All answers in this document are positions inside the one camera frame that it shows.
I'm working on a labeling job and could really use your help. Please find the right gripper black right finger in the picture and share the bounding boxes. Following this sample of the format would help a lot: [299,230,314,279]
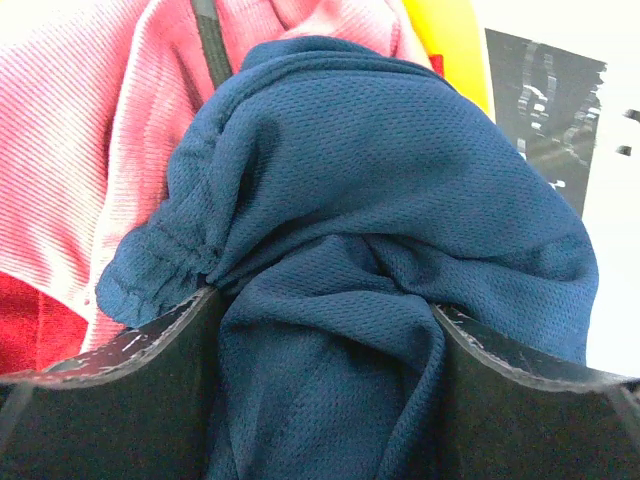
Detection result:
[432,305,639,479]

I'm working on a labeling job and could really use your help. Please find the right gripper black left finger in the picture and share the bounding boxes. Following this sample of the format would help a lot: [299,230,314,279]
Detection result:
[1,288,223,479]

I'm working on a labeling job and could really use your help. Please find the red garment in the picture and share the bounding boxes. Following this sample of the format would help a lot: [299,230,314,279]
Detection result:
[0,274,87,374]

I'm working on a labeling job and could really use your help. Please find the navy blue garment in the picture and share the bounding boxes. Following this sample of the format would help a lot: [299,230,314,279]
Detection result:
[96,36,598,479]

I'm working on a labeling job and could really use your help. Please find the pink garment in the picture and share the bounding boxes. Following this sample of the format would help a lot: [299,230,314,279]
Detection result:
[1,1,429,353]

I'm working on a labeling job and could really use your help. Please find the orange plastic basket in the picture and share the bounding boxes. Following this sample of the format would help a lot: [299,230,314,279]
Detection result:
[403,0,495,119]

